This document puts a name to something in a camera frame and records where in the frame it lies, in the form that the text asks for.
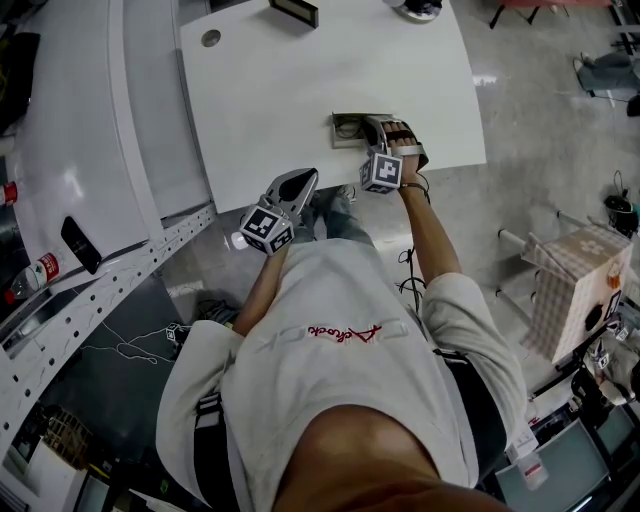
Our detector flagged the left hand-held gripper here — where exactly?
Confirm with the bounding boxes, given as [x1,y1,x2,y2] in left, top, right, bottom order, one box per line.
[238,167,319,257]

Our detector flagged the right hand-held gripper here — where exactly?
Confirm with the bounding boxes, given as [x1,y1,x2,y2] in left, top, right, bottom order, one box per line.
[359,115,430,196]

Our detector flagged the grey glasses case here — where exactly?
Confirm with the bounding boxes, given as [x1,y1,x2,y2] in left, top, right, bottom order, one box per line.
[331,112,386,150]

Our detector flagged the person's right forearm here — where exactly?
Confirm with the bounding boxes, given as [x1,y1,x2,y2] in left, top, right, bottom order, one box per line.
[397,182,462,286]

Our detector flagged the person's left forearm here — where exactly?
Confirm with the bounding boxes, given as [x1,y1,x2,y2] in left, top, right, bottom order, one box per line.
[232,239,291,337]

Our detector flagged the person's right hand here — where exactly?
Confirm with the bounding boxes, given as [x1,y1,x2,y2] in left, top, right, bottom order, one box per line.
[400,156,428,187]

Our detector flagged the person's blue jeans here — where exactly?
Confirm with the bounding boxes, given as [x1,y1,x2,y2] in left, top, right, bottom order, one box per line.
[298,188,376,246]

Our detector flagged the silver desk lamp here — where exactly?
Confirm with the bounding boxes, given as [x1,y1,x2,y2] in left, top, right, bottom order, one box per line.
[382,0,445,24]

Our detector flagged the person's white shirt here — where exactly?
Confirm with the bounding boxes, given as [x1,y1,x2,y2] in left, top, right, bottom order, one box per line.
[155,238,529,512]

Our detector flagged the white metal shelf rack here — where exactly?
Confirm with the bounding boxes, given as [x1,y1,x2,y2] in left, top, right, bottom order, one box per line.
[0,0,219,471]

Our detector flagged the black phone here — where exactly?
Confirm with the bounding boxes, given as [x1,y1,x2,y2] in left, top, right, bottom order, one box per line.
[59,215,104,276]

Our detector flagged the black helmet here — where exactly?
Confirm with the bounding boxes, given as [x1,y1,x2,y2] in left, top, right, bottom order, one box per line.
[603,193,640,234]

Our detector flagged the table with checked cloth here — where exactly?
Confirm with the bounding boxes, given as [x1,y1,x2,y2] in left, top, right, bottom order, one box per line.
[494,212,635,366]

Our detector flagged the clear bottle with red label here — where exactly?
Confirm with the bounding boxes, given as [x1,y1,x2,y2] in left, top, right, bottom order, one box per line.
[3,251,66,306]

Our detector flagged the person's neck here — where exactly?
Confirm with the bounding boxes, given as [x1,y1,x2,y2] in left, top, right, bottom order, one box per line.
[272,404,516,512]

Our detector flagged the black bag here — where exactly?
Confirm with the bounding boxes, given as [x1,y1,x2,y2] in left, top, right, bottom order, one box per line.
[0,32,42,134]

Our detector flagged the wooden crate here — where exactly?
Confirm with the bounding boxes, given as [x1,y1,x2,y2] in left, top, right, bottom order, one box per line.
[42,404,94,471]

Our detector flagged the dark wrist bracelet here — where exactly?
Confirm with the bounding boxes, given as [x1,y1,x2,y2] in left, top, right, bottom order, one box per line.
[398,180,431,204]

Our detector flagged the dark picture frame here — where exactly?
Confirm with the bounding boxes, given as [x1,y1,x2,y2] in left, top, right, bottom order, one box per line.
[268,0,320,29]

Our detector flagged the black floor cable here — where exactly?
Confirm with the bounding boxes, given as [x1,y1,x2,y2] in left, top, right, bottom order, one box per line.
[397,244,429,306]

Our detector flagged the thin white floor wire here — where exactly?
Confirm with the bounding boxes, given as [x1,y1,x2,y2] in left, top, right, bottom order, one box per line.
[79,319,176,366]

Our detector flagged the black shoulder strap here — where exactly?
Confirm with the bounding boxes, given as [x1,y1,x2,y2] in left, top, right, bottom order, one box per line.
[433,348,509,489]
[192,392,241,512]

